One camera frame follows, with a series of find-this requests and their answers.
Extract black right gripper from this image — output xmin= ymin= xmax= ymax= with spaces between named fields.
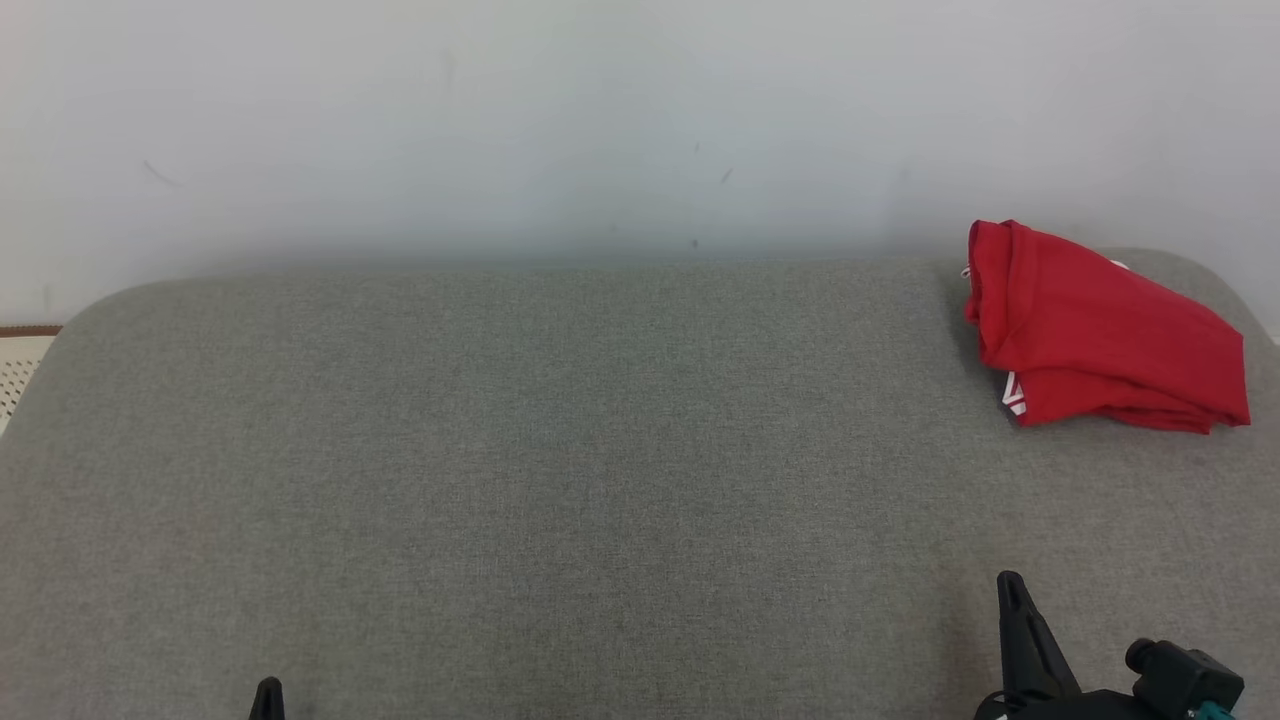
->
xmin=975 ymin=570 xmax=1147 ymax=720

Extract red shorts with white band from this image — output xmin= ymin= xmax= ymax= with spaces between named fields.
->
xmin=1003 ymin=365 xmax=1251 ymax=434

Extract red jersey with white sleeves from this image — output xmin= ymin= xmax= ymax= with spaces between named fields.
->
xmin=962 ymin=220 xmax=1251 ymax=434

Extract cream laundry basket brown rim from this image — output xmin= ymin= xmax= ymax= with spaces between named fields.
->
xmin=0 ymin=325 xmax=63 ymax=436

